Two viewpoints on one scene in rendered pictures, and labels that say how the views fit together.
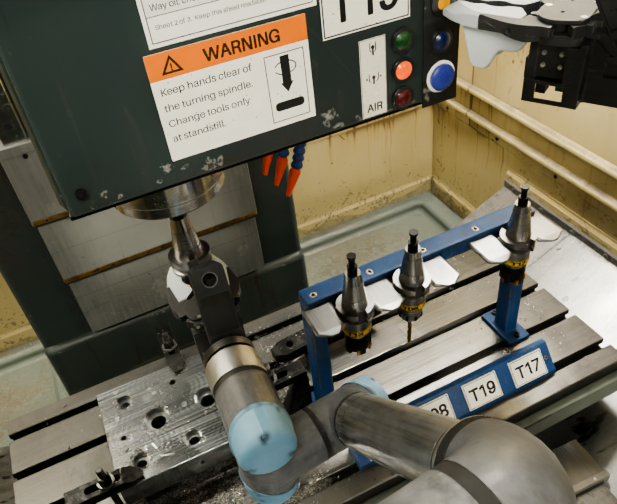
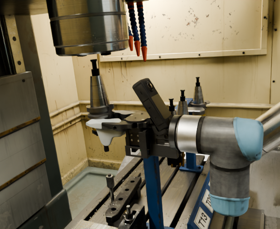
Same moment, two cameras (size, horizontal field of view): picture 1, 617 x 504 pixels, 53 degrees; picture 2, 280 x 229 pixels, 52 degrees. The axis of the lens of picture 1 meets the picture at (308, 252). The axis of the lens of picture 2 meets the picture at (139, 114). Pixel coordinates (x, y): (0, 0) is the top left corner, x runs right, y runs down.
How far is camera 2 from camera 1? 0.73 m
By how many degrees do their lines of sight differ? 45
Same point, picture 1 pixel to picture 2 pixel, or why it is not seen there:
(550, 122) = not seen: hidden behind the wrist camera
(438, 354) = (179, 187)
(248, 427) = (247, 123)
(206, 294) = (151, 94)
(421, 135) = (79, 136)
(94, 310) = not seen: outside the picture
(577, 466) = (253, 213)
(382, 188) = (69, 168)
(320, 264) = not seen: hidden behind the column
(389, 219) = (77, 183)
